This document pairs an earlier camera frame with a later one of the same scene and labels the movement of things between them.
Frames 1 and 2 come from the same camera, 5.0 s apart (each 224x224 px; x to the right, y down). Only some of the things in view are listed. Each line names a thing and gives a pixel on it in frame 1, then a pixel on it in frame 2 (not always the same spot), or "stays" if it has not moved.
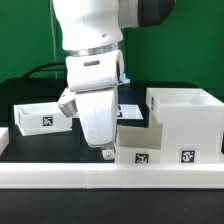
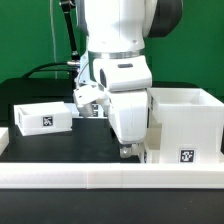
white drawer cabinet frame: x=192 y=124 stays
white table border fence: x=106 y=175 stays
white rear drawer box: x=41 y=118 stays
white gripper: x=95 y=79 → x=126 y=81
